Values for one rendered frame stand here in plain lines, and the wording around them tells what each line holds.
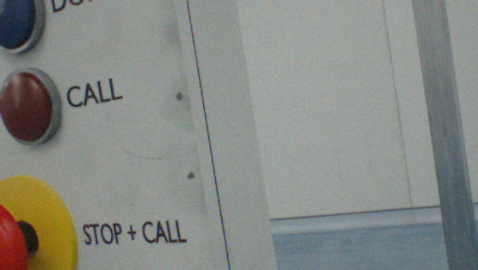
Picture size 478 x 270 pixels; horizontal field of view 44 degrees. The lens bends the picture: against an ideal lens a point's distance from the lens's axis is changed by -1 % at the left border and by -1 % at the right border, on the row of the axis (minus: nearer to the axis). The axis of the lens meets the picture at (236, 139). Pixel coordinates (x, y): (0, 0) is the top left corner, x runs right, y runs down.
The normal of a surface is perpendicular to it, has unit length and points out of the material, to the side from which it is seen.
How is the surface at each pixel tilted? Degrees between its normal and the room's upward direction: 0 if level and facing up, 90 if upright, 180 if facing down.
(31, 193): 90
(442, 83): 90
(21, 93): 88
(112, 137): 90
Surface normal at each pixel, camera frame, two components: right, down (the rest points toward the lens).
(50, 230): -0.48, 0.12
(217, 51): 0.87, -0.11
